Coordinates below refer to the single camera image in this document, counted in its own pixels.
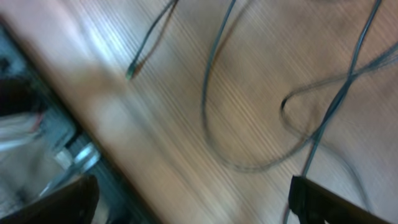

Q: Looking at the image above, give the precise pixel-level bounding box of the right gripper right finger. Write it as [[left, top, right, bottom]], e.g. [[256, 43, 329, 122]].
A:
[[288, 176, 388, 224]]

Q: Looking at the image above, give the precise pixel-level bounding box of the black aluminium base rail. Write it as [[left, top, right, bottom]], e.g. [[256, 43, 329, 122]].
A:
[[1, 25, 159, 223]]

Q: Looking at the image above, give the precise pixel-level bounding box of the black usb cable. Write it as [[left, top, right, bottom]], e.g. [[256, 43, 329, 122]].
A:
[[201, 0, 398, 224]]

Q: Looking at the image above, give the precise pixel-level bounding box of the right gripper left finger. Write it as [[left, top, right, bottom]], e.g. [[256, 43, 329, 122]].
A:
[[1, 175, 100, 224]]

